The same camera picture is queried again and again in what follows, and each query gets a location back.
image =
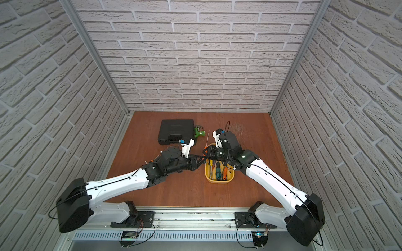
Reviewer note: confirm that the aluminium front rail frame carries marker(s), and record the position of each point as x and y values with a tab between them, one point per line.
185	229

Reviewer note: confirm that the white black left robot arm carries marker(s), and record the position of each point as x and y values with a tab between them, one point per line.
82	202

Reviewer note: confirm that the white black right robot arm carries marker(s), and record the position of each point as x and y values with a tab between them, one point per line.
300	214

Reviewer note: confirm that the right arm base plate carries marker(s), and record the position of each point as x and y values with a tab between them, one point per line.
249	220

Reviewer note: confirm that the orange black long screwdriver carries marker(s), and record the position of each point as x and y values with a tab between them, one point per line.
224	174

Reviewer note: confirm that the yellow plastic storage box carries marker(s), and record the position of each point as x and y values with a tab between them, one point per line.
213	156

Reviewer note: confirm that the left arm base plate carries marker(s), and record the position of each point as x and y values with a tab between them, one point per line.
142	217

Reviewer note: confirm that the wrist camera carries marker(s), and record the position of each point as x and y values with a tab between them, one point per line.
220	137
186	147

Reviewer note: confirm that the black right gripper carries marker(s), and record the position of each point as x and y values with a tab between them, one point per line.
210	154

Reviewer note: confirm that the black plastic tool case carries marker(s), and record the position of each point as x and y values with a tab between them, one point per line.
174	130

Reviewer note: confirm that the green plastic nozzle tool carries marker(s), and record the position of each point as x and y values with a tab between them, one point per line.
199	131

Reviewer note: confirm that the controller board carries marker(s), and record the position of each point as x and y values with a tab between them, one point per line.
259	239
128	238

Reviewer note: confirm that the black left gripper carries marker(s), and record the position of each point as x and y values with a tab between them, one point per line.
193	162

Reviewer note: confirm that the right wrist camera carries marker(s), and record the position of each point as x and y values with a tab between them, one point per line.
220	137

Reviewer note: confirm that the green black screwdriver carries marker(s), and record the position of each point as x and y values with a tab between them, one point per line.
218	171

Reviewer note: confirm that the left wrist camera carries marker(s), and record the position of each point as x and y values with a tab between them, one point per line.
186	147

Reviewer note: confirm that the right controller board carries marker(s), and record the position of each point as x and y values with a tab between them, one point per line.
259	239

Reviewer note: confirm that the left controller board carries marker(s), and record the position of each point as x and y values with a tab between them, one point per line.
128	238

